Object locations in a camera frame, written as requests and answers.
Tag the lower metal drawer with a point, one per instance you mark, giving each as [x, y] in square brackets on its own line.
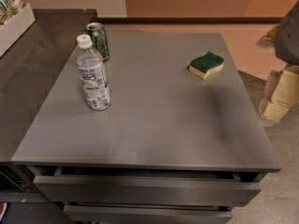
[136, 215]

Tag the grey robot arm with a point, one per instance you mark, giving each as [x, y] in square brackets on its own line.
[285, 38]

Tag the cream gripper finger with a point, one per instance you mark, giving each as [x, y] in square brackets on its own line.
[287, 87]
[270, 109]

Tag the green and yellow sponge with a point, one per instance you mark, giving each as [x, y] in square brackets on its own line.
[206, 65]

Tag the metal drawer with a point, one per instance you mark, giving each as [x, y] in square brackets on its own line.
[136, 215]
[147, 187]

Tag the upper metal drawer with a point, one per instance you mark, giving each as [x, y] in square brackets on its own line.
[147, 187]

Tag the green soda can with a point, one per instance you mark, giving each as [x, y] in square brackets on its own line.
[98, 35]

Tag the white box with snacks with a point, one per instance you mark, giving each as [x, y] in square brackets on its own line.
[16, 16]

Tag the grey metal cabinet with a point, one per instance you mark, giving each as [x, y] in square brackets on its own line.
[161, 116]

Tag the clear plastic water bottle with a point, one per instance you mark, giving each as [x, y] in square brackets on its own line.
[92, 74]

